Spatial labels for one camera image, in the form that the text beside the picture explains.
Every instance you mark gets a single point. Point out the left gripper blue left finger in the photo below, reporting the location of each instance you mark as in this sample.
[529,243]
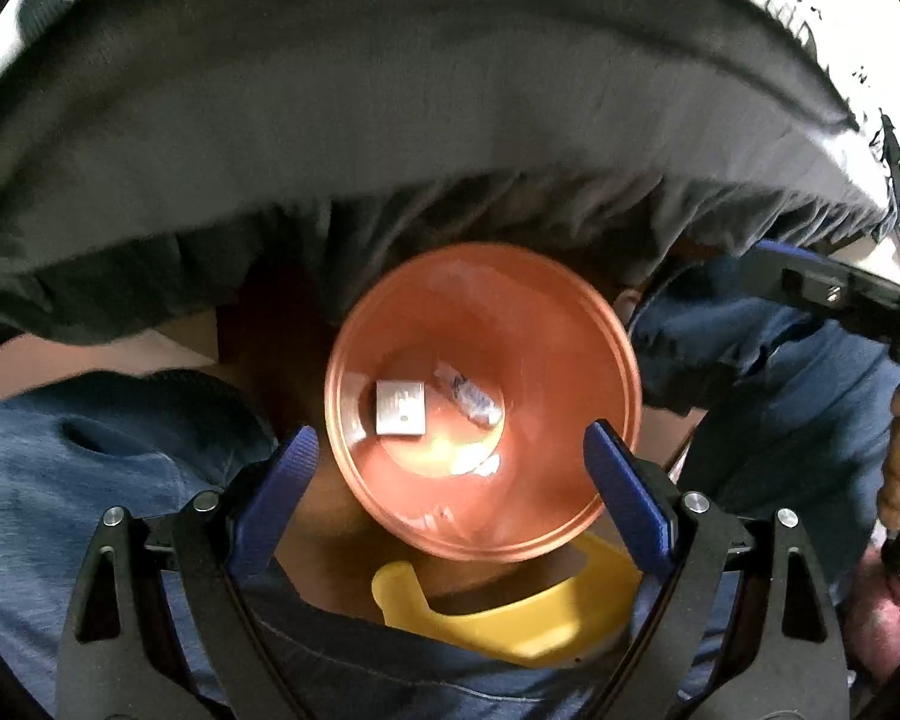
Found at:
[274,488]

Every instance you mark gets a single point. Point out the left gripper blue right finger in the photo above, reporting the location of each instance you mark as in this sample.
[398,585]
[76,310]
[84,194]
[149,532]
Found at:
[637,496]

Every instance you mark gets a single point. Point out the clear white blue wrapper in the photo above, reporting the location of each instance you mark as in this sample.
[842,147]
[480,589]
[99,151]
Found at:
[471,400]

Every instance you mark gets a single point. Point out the small white square box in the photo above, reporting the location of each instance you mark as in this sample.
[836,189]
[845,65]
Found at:
[400,408]

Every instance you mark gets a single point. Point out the orange plastic trash bin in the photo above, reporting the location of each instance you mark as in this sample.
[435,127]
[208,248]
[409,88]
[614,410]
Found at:
[539,340]

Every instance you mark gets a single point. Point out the person right hand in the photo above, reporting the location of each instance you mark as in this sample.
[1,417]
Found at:
[896,472]

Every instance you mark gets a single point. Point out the yellow plastic stool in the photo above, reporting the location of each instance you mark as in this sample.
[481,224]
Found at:
[577,618]

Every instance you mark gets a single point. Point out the blue jeans right leg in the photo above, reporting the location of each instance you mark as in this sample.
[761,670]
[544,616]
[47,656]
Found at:
[797,411]

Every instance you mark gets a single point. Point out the blue jeans leg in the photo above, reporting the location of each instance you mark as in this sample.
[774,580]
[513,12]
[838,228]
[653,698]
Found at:
[85,462]
[797,411]

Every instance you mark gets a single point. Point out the blue jeans left leg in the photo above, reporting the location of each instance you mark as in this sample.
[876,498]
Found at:
[85,462]

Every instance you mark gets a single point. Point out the pink slipper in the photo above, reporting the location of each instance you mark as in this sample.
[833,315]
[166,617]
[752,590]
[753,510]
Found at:
[872,625]

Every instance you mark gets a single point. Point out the dark grey bed sheet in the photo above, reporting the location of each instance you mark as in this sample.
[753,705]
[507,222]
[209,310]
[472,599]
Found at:
[157,155]

